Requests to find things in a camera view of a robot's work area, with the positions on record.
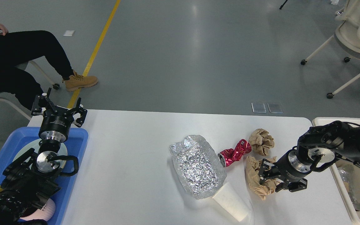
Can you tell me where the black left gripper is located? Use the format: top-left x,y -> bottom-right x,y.
31,88 -> 88,143

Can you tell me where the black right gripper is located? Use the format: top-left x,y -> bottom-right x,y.
258,149 -> 312,192

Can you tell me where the brown paper bag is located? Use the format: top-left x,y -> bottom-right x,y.
245,156 -> 280,201

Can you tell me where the small brown paper ball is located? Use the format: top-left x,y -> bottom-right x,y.
248,128 -> 275,156

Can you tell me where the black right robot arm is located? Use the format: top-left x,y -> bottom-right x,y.
258,121 -> 360,192

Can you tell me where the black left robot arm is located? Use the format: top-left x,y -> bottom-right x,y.
0,89 -> 88,225

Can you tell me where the tan work boot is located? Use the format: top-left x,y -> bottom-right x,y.
62,70 -> 98,92

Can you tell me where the blue plastic tray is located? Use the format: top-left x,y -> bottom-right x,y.
0,127 -> 88,225

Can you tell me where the crushed red can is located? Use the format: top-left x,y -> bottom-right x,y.
217,139 -> 252,168

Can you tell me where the clear plastic in bin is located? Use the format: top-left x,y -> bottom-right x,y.
337,165 -> 360,211

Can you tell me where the right clear floor plate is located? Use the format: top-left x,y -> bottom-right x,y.
267,102 -> 283,113

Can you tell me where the clear floor plate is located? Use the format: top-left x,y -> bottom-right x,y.
267,102 -> 283,113
251,102 -> 267,113

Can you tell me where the left clear floor plate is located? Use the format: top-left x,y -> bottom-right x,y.
251,102 -> 267,113

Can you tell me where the crumpled aluminium foil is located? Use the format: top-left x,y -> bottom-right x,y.
169,134 -> 227,200

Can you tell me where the white paper scrap on floor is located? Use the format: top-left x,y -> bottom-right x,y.
63,30 -> 75,37

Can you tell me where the seated person in black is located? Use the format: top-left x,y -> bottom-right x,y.
0,24 -> 74,110

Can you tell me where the pink HOME mug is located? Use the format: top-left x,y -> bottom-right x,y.
20,198 -> 56,221

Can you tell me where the white office chair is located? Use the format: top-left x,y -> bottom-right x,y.
300,0 -> 360,99

